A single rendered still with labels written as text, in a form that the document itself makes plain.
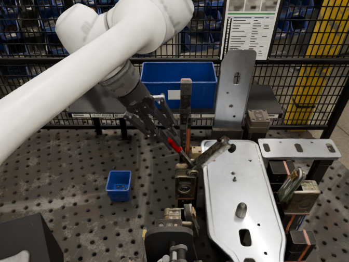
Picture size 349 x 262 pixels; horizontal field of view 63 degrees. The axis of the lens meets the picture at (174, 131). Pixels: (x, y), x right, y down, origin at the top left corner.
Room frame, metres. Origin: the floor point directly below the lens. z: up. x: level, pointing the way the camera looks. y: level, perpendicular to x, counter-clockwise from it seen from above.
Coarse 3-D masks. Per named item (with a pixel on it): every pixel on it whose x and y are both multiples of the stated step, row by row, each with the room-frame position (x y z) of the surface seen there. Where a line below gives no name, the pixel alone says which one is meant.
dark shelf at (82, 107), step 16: (96, 96) 1.05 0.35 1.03; (256, 96) 1.05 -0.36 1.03; (272, 96) 1.05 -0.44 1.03; (80, 112) 0.93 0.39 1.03; (96, 112) 0.93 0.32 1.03; (112, 112) 0.93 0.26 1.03; (176, 112) 0.93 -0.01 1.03; (192, 112) 0.93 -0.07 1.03; (208, 112) 0.93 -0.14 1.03; (272, 112) 0.93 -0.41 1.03
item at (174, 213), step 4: (168, 208) 0.45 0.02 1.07; (172, 208) 0.45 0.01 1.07; (176, 208) 0.45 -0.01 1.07; (180, 208) 0.45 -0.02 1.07; (164, 212) 0.44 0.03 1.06; (168, 212) 0.44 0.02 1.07; (172, 212) 0.44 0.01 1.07; (176, 212) 0.44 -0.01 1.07; (180, 212) 0.44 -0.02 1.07; (164, 216) 0.43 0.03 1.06; (168, 216) 0.42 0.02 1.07; (172, 216) 0.42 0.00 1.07; (176, 216) 0.42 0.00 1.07; (180, 216) 0.42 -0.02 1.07; (184, 220) 0.45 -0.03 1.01; (184, 224) 0.40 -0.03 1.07; (188, 224) 0.40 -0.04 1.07; (192, 224) 0.41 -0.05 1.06
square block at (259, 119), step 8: (248, 112) 0.90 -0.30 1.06; (256, 112) 0.89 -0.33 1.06; (264, 112) 0.89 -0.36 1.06; (248, 120) 0.87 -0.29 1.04; (256, 120) 0.85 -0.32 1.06; (264, 120) 0.85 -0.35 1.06; (248, 128) 0.85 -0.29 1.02; (256, 128) 0.84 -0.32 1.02; (264, 128) 0.84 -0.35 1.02; (248, 136) 0.84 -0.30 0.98; (256, 136) 0.84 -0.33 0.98; (264, 136) 0.84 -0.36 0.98
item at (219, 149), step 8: (224, 136) 0.62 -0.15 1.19; (216, 144) 0.61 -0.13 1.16; (224, 144) 0.59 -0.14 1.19; (232, 144) 0.61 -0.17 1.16; (208, 152) 0.60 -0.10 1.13; (216, 152) 0.59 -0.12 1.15; (232, 152) 0.59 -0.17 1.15; (200, 160) 0.60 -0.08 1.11; (208, 160) 0.59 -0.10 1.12; (192, 168) 0.59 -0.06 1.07; (200, 168) 0.59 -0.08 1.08
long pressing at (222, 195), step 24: (240, 144) 0.77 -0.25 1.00; (216, 168) 0.65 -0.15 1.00; (240, 168) 0.65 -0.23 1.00; (264, 168) 0.66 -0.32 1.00; (216, 192) 0.55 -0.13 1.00; (240, 192) 0.55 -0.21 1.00; (264, 192) 0.55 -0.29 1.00; (216, 216) 0.47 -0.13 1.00; (264, 216) 0.47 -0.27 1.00; (216, 240) 0.39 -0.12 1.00; (264, 240) 0.39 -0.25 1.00
